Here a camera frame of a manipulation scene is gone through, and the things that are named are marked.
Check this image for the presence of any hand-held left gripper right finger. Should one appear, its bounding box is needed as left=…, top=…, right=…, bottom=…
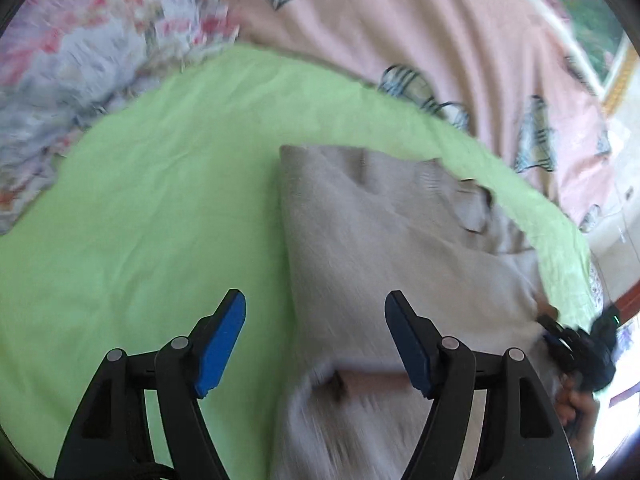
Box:
left=384, top=290, right=580, bottom=480

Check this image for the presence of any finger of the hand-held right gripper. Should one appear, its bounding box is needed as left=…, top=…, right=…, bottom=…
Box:
left=536, top=313, right=568, bottom=356

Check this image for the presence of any light green cloth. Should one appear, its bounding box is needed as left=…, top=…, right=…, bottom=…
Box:
left=0, top=44, right=593, bottom=480

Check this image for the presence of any floral quilt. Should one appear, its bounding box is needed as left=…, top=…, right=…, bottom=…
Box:
left=0, top=0, right=241, bottom=236

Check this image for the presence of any person's right hand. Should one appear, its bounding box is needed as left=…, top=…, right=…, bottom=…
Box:
left=555, top=377, right=601, bottom=453

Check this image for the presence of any pink bedsheet with plaid hearts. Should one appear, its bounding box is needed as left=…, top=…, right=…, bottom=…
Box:
left=216, top=0, right=618, bottom=233

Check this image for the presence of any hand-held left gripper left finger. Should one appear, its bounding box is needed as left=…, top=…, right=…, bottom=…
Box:
left=53, top=288, right=247, bottom=480

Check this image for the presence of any beige knit garment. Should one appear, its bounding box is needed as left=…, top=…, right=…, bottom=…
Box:
left=270, top=144, right=571, bottom=480

